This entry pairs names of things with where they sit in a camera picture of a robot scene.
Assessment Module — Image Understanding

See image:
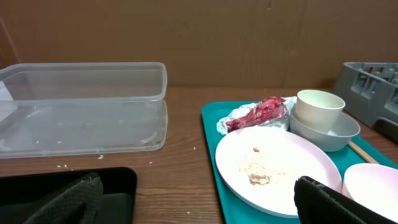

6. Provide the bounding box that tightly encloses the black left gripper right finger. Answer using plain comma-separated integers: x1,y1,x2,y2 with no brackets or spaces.
294,176,396,224

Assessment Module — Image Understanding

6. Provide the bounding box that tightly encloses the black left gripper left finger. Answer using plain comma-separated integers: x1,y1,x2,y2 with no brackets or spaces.
23,172,103,224

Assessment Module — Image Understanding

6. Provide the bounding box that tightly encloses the small pink bowl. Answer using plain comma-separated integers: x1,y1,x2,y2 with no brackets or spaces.
342,163,397,222

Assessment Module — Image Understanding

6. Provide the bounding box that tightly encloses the white napkin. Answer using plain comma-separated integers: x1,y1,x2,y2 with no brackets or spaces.
216,96,297,135

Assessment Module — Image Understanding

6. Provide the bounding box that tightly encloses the cream cup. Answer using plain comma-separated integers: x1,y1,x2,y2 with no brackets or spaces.
295,90,346,133

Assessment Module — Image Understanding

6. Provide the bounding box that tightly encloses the red snack wrapper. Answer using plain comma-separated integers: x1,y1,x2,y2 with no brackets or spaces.
226,96,287,133

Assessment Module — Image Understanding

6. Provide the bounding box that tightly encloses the clear plastic waste bin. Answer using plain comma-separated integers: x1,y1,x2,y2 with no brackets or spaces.
1,62,168,159

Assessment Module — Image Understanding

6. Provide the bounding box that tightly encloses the grey dishwasher rack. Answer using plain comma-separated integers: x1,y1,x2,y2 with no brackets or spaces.
332,62,397,142

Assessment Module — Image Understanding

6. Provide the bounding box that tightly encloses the black tray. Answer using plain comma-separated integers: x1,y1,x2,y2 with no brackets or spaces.
1,167,137,223

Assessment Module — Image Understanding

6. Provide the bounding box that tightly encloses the teal serving tray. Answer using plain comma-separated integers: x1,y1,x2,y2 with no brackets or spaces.
201,101,397,224

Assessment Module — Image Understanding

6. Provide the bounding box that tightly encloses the wooden chopstick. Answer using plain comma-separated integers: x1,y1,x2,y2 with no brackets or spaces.
348,141,379,164

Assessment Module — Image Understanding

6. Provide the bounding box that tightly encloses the large white dirty plate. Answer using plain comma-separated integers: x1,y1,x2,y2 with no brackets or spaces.
215,126,342,218

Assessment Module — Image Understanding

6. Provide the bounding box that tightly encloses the grey bowl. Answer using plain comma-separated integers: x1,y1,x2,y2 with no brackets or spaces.
290,112,361,152

